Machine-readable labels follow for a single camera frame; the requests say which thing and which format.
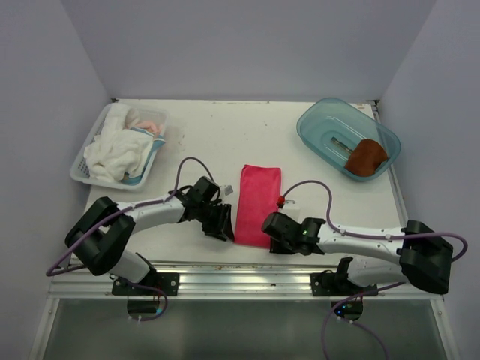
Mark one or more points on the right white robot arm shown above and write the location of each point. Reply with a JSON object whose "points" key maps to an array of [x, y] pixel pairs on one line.
{"points": [[407, 255]]}

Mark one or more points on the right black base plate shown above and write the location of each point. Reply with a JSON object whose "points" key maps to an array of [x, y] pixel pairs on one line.
{"points": [[329, 283]]}

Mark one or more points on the blue transparent plastic tub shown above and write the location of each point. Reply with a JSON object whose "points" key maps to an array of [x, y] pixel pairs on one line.
{"points": [[333, 129]]}

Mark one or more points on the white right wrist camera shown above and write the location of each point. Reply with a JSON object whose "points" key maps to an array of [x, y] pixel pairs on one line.
{"points": [[291, 209]]}

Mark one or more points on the white towel in basket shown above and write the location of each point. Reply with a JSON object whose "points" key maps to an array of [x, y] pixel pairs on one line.
{"points": [[115, 150]]}

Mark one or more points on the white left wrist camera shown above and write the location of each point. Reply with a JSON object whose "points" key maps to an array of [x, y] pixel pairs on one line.
{"points": [[226, 190]]}

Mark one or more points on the blue and peach towel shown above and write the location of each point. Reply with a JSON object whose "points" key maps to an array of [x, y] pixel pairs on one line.
{"points": [[152, 132]]}

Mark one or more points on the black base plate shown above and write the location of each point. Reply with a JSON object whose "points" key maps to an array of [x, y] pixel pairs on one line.
{"points": [[166, 282], [329, 283]]}

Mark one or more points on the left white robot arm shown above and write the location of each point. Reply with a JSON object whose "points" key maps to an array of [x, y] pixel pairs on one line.
{"points": [[99, 239]]}

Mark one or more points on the pink towel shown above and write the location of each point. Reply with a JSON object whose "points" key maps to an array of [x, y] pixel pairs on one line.
{"points": [[260, 189]]}

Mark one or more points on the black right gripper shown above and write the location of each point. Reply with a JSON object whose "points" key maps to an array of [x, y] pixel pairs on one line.
{"points": [[276, 247]]}

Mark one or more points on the brown towel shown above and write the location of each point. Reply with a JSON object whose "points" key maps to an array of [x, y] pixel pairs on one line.
{"points": [[366, 158]]}

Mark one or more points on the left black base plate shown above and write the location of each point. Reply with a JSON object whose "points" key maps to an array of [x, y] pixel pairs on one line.
{"points": [[166, 282]]}

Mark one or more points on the aluminium mounting rail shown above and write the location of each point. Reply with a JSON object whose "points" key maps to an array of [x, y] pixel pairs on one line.
{"points": [[205, 281]]}

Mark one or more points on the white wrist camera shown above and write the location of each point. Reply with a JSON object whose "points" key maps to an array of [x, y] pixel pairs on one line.
{"points": [[291, 209], [226, 190]]}

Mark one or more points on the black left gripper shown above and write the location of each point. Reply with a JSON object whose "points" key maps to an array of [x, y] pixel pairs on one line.
{"points": [[222, 227]]}

